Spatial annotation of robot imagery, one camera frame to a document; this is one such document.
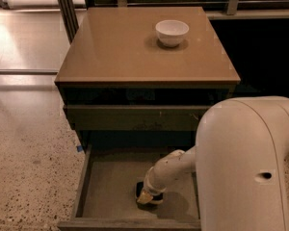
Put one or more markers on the blue tape piece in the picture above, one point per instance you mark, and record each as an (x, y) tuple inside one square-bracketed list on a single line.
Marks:
[(79, 148)]

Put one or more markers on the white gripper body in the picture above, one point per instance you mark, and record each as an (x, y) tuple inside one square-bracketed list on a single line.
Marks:
[(153, 189)]

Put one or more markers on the green yellow sponge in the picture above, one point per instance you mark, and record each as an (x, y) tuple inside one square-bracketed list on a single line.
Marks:
[(157, 199)]

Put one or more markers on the metal railing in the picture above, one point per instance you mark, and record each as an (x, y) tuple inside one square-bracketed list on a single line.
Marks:
[(229, 17)]

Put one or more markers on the white ceramic bowl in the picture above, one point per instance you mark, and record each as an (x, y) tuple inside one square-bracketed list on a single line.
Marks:
[(171, 32)]

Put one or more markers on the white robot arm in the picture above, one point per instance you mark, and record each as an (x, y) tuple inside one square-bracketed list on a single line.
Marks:
[(241, 144)]

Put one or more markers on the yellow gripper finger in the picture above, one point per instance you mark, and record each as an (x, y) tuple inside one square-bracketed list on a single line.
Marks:
[(145, 197)]

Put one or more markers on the brown drawer cabinet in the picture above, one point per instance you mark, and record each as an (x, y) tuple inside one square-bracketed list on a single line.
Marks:
[(117, 59)]

